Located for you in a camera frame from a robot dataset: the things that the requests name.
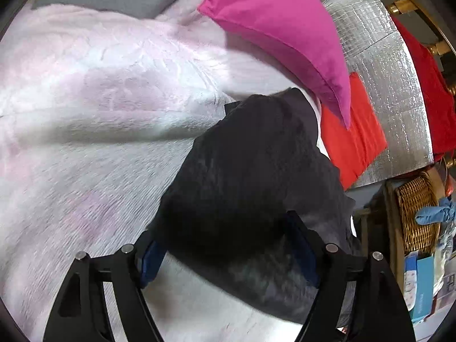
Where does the light blue cloth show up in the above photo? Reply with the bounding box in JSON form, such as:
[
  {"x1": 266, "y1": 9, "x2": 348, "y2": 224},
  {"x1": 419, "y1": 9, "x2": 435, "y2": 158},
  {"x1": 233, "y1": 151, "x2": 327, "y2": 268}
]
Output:
[{"x1": 415, "y1": 198, "x2": 455, "y2": 225}]

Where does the wicker basket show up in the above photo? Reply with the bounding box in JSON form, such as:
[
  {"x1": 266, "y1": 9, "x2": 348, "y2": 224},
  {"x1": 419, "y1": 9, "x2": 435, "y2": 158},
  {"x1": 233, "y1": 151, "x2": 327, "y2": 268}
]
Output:
[{"x1": 394, "y1": 170, "x2": 446, "y2": 257}]

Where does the light pink bed blanket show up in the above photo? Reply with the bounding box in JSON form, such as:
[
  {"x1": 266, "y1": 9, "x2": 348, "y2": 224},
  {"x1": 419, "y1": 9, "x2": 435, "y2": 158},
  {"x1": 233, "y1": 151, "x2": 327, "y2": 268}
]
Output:
[{"x1": 1, "y1": 0, "x2": 298, "y2": 341}]

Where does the magenta pillow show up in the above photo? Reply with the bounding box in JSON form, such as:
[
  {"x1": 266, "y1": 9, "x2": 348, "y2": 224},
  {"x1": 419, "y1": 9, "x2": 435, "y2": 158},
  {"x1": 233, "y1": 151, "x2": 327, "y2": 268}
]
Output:
[{"x1": 198, "y1": 0, "x2": 351, "y2": 127}]

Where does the silver foil insulation sheet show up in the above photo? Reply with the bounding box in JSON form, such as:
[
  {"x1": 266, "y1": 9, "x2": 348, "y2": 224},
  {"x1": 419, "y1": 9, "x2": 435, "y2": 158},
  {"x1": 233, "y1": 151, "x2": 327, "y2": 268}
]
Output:
[{"x1": 321, "y1": 0, "x2": 433, "y2": 188}]

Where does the blue white box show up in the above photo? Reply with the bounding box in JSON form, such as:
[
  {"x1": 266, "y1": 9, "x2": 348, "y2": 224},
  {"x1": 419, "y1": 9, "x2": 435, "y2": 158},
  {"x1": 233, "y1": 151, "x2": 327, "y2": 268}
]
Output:
[{"x1": 403, "y1": 251, "x2": 434, "y2": 324}]

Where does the black puffer jacket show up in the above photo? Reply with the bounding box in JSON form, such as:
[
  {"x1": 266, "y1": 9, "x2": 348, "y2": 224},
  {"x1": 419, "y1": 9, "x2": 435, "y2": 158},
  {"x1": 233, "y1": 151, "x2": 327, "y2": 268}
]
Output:
[{"x1": 150, "y1": 88, "x2": 360, "y2": 323}]

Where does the red cloth on headboard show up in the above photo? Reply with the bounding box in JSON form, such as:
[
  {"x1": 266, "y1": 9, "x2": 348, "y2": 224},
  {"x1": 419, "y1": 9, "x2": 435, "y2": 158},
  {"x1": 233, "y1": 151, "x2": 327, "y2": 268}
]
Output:
[{"x1": 392, "y1": 17, "x2": 455, "y2": 161}]

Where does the red-orange pillow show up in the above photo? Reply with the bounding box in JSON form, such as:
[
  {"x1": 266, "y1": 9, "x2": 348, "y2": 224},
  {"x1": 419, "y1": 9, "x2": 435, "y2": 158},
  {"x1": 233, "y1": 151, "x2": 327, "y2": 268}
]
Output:
[{"x1": 321, "y1": 72, "x2": 387, "y2": 190}]

